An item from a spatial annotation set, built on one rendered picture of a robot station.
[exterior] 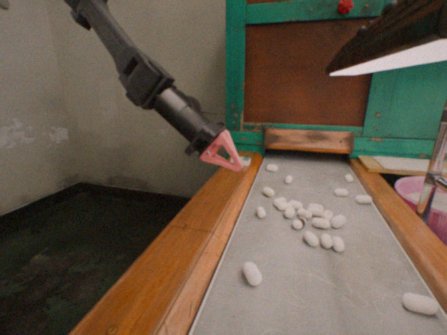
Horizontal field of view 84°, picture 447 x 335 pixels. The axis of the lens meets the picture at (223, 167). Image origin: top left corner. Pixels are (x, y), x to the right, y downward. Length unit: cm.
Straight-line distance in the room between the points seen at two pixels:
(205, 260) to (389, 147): 79
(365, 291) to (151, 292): 29
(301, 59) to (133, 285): 84
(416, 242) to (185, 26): 177
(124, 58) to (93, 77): 186
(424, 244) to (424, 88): 61
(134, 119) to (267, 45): 146
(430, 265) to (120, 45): 66
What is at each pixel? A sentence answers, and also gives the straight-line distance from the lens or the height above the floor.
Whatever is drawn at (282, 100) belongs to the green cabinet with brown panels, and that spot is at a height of 96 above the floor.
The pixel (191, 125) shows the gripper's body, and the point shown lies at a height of 94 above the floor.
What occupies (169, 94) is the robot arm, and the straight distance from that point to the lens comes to 49.
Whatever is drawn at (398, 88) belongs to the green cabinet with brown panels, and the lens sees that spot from 102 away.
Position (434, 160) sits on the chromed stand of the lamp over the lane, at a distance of 62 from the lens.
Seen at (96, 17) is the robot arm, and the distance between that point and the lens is 73.
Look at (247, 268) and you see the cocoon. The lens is 40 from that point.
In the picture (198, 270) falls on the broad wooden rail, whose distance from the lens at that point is 39.
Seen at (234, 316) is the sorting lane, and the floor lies 74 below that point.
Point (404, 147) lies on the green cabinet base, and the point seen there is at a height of 81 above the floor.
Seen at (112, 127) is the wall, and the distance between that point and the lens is 237.
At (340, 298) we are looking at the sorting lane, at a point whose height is 74.
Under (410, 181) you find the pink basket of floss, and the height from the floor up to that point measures 76.
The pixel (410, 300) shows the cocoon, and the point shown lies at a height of 76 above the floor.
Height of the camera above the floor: 101
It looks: 18 degrees down
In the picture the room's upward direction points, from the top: straight up
